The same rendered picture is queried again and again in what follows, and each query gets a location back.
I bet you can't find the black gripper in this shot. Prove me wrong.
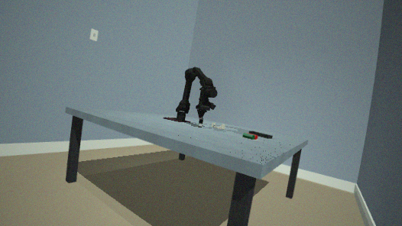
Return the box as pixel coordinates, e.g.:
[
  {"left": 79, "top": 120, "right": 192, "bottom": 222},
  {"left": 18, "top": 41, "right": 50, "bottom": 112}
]
[{"left": 196, "top": 96, "right": 210, "bottom": 118}]

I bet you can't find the green cylinder with red end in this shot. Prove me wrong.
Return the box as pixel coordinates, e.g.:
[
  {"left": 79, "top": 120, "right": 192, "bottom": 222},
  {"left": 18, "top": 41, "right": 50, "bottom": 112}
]
[{"left": 243, "top": 133, "right": 258, "bottom": 140}]

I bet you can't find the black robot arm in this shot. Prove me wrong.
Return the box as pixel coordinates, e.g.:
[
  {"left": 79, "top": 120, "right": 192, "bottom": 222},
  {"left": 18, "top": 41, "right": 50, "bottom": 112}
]
[{"left": 175, "top": 67, "right": 218, "bottom": 121}]

